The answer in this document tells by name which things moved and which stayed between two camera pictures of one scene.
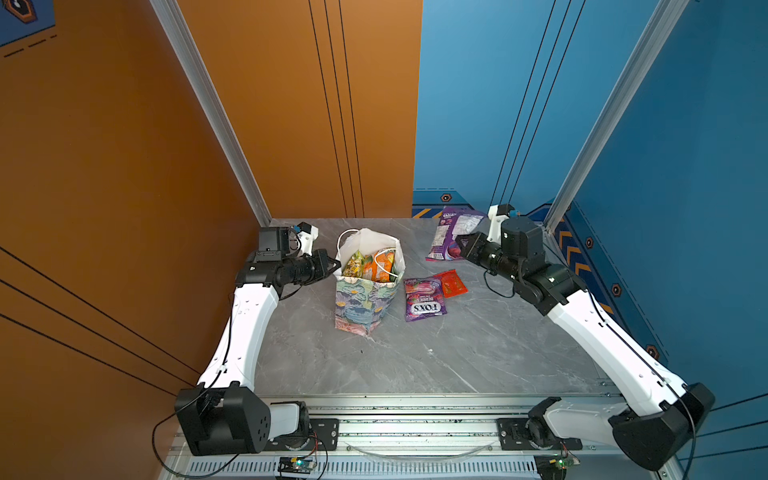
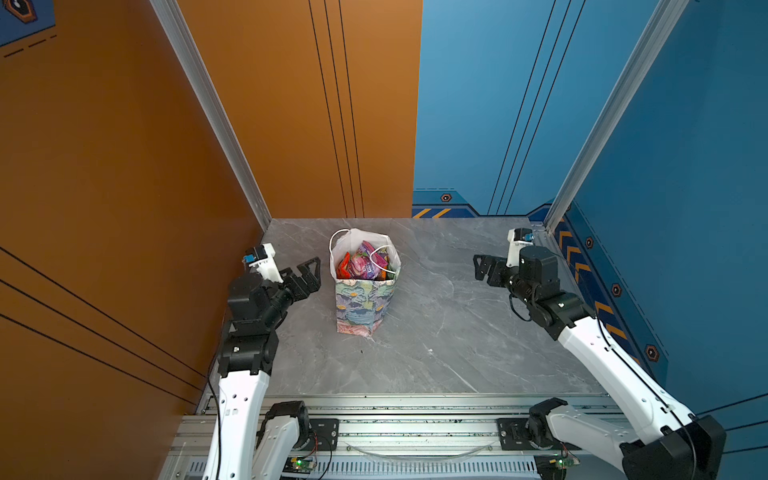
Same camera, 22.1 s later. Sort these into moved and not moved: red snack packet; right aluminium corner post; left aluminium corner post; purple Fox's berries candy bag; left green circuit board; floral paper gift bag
Moved: red snack packet; purple Fox's berries candy bag
Not moved: floral paper gift bag; right aluminium corner post; left green circuit board; left aluminium corner post
